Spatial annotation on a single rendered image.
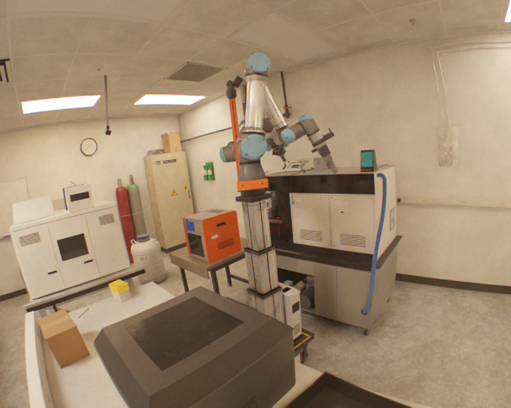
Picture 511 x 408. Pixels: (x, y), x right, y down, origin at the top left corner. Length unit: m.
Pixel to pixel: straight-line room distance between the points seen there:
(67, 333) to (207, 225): 1.63
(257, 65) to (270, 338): 1.12
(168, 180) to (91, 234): 3.36
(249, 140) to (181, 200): 4.24
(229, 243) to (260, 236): 1.02
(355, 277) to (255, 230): 0.99
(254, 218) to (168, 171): 3.82
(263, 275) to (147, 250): 2.47
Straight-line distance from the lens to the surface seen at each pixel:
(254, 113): 1.25
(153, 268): 3.95
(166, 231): 5.24
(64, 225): 2.02
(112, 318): 1.53
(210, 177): 4.92
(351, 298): 2.30
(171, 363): 0.64
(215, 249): 2.50
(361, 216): 2.06
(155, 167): 5.10
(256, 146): 1.21
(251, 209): 1.55
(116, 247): 2.12
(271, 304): 1.78
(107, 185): 5.16
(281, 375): 0.81
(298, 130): 1.31
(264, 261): 1.64
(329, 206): 2.16
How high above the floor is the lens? 1.62
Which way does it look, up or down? 10 degrees down
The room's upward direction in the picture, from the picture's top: 7 degrees counter-clockwise
